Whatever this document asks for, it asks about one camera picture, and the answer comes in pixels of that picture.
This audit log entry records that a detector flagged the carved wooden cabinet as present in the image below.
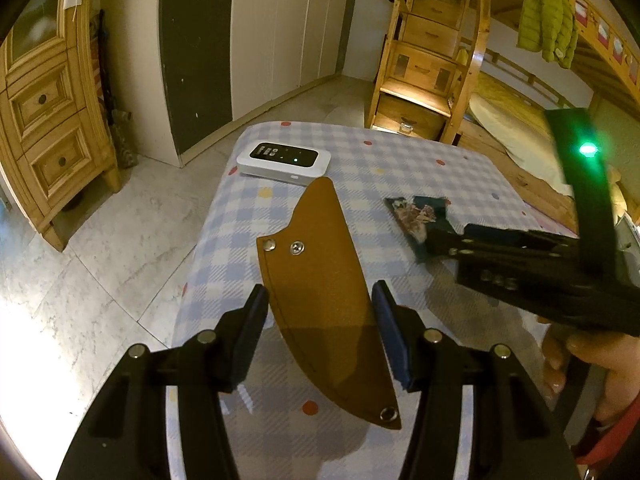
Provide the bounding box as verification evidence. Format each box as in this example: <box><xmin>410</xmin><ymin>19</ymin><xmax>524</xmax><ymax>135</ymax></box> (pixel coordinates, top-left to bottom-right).
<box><xmin>0</xmin><ymin>0</ymin><xmax>124</xmax><ymax>254</ymax></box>

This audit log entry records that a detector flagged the green puffer jacket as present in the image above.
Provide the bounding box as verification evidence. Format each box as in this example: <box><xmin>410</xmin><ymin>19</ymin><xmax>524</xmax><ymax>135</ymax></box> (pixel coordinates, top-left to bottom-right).
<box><xmin>516</xmin><ymin>0</ymin><xmax>581</xmax><ymax>70</ymax></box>

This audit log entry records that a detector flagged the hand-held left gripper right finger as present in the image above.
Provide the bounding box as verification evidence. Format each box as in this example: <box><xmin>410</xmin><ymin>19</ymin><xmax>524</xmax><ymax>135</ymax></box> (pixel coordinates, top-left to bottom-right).
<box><xmin>371</xmin><ymin>280</ymin><xmax>577</xmax><ymax>480</ymax></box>

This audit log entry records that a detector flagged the wooden staircase with drawers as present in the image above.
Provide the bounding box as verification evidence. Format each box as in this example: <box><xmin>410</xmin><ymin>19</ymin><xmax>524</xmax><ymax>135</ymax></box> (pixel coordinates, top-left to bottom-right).
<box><xmin>363</xmin><ymin>0</ymin><xmax>494</xmax><ymax>147</ymax></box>

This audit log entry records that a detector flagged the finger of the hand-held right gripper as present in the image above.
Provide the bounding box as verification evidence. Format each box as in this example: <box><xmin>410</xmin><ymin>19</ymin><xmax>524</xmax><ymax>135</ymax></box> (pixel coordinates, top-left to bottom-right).
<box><xmin>462</xmin><ymin>225</ymin><xmax>584</xmax><ymax>261</ymax></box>
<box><xmin>425</xmin><ymin>231</ymin><xmax>584</xmax><ymax>281</ymax></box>

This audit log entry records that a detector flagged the yellow bed sheet mattress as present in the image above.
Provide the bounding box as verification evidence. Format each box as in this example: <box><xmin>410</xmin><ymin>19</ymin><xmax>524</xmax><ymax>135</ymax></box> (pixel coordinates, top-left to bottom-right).
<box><xmin>467</xmin><ymin>76</ymin><xmax>577</xmax><ymax>197</ymax></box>

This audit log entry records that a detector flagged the blue checked tablecloth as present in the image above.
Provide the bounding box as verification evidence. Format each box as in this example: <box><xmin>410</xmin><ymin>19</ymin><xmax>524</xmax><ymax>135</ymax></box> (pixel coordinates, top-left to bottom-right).
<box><xmin>169</xmin><ymin>120</ymin><xmax>601</xmax><ymax>480</ymax></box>

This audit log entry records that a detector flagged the wooden bunk bed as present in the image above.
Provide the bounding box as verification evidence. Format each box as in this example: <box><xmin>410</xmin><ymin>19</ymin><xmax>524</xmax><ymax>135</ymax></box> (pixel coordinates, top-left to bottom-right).
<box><xmin>450</xmin><ymin>0</ymin><xmax>640</xmax><ymax>243</ymax></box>

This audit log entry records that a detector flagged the white wardrobe with round holes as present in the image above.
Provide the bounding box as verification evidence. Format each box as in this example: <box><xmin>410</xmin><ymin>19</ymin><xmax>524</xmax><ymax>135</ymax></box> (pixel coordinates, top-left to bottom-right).
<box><xmin>102</xmin><ymin>0</ymin><xmax>359</xmax><ymax>169</ymax></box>

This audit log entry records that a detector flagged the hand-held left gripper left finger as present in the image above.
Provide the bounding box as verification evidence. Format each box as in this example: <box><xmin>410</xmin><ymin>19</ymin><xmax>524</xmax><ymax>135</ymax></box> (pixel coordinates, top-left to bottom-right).
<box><xmin>57</xmin><ymin>284</ymin><xmax>270</xmax><ymax>480</ymax></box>

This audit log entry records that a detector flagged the white electronic device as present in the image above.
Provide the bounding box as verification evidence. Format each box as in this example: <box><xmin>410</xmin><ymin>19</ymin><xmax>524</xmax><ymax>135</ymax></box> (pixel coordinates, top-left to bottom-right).
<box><xmin>236</xmin><ymin>140</ymin><xmax>332</xmax><ymax>185</ymax></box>

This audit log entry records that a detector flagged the dark patterned long bundle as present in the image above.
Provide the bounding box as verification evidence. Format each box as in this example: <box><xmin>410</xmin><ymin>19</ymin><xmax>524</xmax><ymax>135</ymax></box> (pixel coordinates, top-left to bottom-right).
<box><xmin>96</xmin><ymin>9</ymin><xmax>137</xmax><ymax>172</ymax></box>

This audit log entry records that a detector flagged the brown leather knife sheath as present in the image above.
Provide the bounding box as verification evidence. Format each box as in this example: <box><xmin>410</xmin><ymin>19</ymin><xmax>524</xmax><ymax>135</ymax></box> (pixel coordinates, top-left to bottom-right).
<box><xmin>255</xmin><ymin>176</ymin><xmax>403</xmax><ymax>430</ymax></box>

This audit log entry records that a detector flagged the person's right hand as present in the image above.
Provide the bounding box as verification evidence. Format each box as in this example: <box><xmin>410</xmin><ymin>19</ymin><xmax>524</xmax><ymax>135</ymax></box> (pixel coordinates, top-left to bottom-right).
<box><xmin>541</xmin><ymin>322</ymin><xmax>640</xmax><ymax>426</ymax></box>

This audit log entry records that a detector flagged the dark wrapper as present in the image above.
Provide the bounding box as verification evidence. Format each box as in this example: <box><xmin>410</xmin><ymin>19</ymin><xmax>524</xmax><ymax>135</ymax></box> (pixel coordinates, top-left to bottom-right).
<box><xmin>383</xmin><ymin>194</ymin><xmax>451</xmax><ymax>265</ymax></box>

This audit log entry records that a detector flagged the dark door panel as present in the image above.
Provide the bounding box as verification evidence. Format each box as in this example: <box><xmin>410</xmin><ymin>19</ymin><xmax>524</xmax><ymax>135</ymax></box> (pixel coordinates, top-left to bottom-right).
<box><xmin>158</xmin><ymin>0</ymin><xmax>236</xmax><ymax>157</ymax></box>

